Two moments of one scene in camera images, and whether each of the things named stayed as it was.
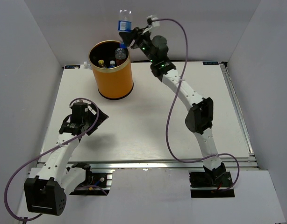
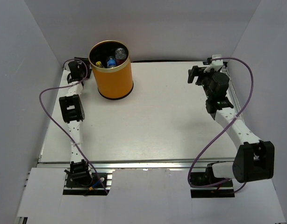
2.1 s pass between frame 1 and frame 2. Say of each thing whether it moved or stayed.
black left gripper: moved
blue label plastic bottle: moved
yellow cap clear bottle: moved
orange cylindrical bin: stayed
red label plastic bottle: stayed
